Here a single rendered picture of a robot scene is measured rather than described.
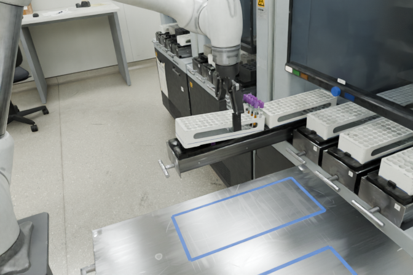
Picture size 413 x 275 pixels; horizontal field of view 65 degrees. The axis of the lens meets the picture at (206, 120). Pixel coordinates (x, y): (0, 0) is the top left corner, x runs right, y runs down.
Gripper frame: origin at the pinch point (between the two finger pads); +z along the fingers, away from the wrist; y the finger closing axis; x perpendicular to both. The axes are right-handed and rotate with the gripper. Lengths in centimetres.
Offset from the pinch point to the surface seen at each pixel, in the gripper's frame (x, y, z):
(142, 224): -38.6, 29.6, 4.7
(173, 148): -21.2, -0.4, 5.5
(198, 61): 21, -84, 6
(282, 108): 19.8, 2.6, 0.4
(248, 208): -13.5, 36.5, 4.8
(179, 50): 22, -119, 7
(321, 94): 39.8, -0.5, 0.9
